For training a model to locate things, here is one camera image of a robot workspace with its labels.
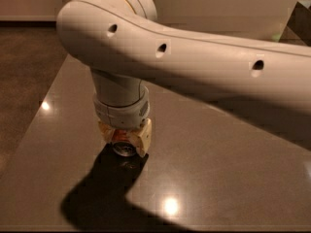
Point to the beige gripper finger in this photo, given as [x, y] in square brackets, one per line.
[107, 131]
[141, 138]

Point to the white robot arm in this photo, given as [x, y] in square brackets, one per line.
[267, 84]

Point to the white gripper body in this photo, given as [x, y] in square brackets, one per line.
[121, 116]

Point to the red coke can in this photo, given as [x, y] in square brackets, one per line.
[121, 144]

